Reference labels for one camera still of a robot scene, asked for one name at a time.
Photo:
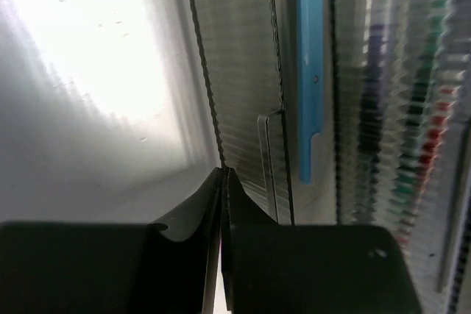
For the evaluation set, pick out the purple pen refill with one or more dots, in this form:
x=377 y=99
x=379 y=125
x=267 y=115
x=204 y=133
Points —
x=370 y=123

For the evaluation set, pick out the light blue pen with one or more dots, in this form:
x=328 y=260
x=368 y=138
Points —
x=310 y=75

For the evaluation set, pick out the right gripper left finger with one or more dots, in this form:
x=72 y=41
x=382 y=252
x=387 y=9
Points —
x=184 y=251

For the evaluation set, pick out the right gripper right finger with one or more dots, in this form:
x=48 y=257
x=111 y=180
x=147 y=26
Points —
x=242 y=227

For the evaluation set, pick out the red pen refill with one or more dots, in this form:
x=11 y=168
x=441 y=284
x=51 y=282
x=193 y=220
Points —
x=426 y=123

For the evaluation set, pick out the clear plastic drawer organizer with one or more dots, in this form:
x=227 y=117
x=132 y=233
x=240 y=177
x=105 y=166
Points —
x=248 y=50

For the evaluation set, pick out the green pen refill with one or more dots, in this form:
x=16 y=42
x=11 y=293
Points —
x=418 y=68

